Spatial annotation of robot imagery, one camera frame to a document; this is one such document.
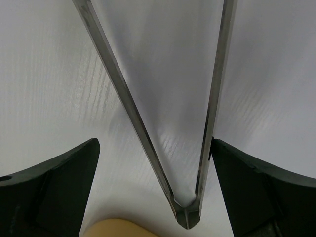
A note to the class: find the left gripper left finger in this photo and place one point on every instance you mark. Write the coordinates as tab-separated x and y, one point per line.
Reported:
49	199

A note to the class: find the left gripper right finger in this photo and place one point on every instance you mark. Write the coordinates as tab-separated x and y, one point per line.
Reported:
261	199

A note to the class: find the metal food tongs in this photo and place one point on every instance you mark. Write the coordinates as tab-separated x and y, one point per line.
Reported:
166	60

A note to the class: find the yellow lunch box base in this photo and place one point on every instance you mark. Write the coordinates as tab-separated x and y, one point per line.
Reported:
117	228

